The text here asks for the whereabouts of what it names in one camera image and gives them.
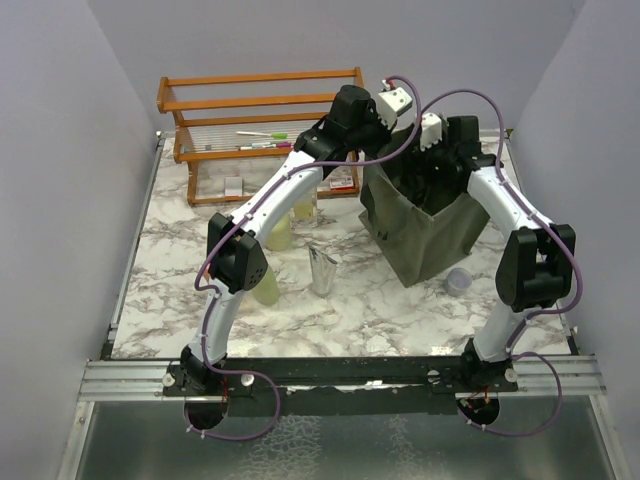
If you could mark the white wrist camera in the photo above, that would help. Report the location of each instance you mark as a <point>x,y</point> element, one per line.
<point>431,130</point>
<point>391,104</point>

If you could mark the green lotion bottle white cap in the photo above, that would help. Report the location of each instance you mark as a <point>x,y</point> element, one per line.
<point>280,237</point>

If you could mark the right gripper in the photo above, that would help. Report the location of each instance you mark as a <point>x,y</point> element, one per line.
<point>414,158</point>

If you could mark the pink green marker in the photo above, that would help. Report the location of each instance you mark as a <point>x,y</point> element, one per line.
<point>265,145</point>

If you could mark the green white marker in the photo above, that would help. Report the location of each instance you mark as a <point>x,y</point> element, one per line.
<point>270,135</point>

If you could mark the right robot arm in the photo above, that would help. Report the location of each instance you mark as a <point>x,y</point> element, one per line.
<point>535,271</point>

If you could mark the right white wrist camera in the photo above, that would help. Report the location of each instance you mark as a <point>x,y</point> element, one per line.
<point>431,130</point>

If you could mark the red white small box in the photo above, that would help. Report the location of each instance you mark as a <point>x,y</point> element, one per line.
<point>342,183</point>

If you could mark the silver foil pouch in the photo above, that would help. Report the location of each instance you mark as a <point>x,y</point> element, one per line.
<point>323,269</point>

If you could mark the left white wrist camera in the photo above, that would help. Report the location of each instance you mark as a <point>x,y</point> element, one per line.
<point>391,104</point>

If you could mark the green bottle beige cap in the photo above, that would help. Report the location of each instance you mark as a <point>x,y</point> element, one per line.
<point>267,291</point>

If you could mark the small purple jar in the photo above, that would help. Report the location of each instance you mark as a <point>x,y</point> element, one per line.
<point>457,282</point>

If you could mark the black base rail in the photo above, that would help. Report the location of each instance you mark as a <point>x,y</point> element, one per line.
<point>333,386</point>

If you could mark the green canvas bag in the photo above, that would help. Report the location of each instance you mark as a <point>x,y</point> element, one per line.
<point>420,243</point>

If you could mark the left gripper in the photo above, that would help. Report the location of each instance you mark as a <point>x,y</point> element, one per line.
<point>384,134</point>

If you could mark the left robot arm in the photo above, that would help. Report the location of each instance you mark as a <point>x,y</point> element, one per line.
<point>235,262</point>

